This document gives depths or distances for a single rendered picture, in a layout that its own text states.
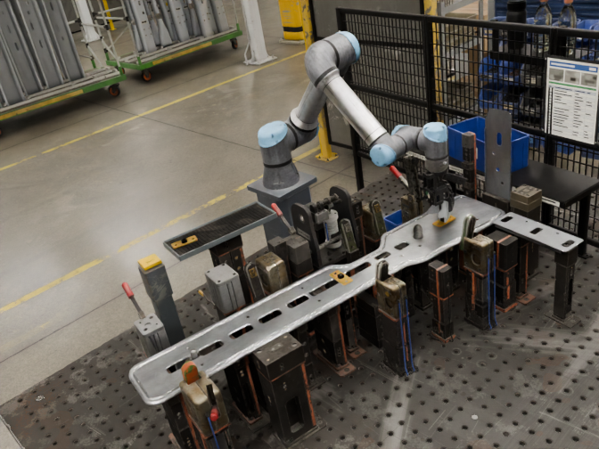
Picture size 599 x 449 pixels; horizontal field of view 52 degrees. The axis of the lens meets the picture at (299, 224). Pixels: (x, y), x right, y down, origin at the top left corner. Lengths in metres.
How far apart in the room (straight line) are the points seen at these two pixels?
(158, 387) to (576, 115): 1.69
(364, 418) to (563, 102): 1.33
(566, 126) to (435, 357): 0.98
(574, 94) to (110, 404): 1.94
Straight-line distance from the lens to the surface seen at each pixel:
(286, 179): 2.38
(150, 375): 1.80
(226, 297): 1.91
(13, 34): 8.75
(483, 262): 2.04
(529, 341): 2.18
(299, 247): 2.03
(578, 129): 2.44
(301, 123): 2.38
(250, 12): 8.91
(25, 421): 2.34
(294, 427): 1.89
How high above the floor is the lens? 2.12
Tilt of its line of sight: 29 degrees down
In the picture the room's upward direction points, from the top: 10 degrees counter-clockwise
